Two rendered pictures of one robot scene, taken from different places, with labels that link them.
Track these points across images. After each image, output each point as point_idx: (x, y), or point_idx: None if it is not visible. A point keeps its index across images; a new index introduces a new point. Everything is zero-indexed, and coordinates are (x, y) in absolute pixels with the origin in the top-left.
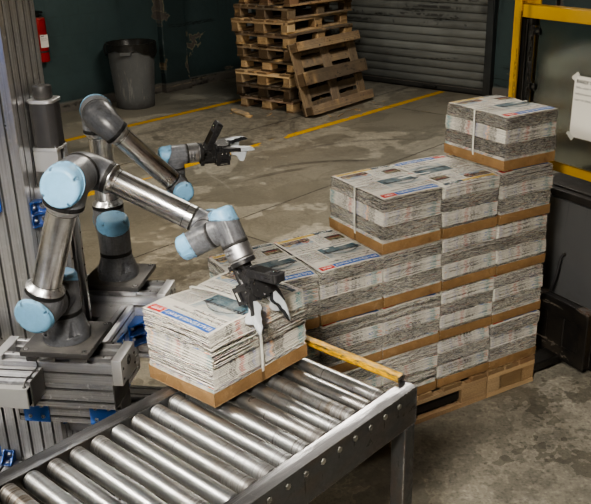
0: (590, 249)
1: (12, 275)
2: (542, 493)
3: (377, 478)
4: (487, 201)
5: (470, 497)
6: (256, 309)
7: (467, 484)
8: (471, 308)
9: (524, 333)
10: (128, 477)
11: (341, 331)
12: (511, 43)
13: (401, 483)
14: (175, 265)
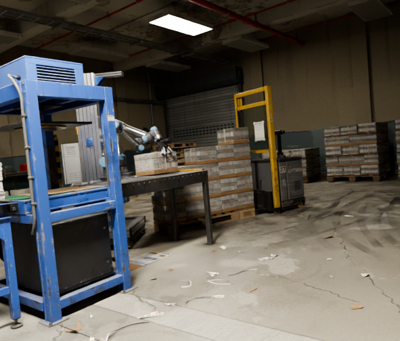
0: (268, 175)
1: (95, 164)
2: (255, 228)
3: (205, 231)
4: (230, 152)
5: (233, 231)
6: (163, 148)
7: (232, 229)
8: (230, 186)
9: (249, 198)
10: (128, 224)
11: (189, 187)
12: (254, 157)
13: (206, 199)
14: (135, 212)
